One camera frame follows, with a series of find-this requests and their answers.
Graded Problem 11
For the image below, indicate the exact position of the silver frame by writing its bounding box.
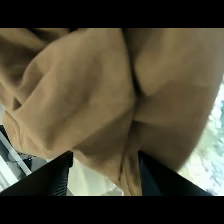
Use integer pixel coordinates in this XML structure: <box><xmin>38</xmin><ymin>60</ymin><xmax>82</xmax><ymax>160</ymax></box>
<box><xmin>0</xmin><ymin>131</ymin><xmax>33</xmax><ymax>193</ymax></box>

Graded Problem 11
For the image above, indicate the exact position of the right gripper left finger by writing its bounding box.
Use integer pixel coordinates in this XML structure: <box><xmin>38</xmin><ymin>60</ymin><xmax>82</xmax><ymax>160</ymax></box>
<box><xmin>0</xmin><ymin>150</ymin><xmax>74</xmax><ymax>197</ymax></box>

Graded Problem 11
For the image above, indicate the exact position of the brown garment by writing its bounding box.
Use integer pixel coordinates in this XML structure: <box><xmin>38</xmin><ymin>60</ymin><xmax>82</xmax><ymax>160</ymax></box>
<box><xmin>0</xmin><ymin>28</ymin><xmax>224</xmax><ymax>197</ymax></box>

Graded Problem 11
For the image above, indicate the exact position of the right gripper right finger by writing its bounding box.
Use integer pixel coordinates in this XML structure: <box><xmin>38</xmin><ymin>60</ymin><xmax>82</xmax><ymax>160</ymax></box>
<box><xmin>137</xmin><ymin>150</ymin><xmax>213</xmax><ymax>197</ymax></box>

